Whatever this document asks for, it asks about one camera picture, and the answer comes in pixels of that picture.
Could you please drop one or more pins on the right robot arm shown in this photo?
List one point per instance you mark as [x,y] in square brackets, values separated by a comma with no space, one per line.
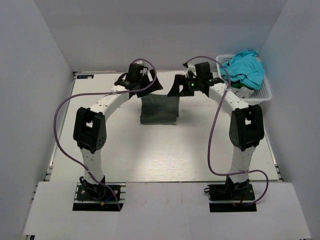
[246,128]

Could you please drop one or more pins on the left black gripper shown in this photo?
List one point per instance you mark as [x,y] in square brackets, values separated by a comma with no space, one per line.
[146,81]

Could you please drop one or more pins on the turquoise t shirt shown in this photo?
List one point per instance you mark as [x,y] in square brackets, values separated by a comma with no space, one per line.
[244,69]

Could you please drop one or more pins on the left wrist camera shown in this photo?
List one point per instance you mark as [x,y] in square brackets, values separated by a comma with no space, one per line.
[135,71]

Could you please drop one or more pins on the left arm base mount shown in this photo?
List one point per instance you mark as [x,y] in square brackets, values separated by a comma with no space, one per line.
[88,201]

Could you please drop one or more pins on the white grey garment in basket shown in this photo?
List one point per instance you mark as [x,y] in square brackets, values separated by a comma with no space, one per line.
[243,92]

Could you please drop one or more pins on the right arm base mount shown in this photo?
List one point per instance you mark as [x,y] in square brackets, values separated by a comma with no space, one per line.
[221,201]

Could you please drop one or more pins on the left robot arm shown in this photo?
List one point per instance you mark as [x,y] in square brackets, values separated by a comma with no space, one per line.
[90,130]

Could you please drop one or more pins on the dark grey t shirt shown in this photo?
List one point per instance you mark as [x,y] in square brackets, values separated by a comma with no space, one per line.
[157,109]

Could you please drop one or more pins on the dark label sticker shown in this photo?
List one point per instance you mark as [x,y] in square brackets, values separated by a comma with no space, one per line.
[85,76]

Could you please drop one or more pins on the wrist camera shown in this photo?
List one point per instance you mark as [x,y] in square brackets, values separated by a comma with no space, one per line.
[203,71]
[135,71]

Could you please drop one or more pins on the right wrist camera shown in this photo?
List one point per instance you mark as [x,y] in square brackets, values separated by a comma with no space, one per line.
[203,71]

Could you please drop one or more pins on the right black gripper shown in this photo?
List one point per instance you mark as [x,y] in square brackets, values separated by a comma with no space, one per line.
[180,85]

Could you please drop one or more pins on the green garment in basket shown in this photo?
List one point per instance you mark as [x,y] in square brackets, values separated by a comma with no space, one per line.
[237,85]

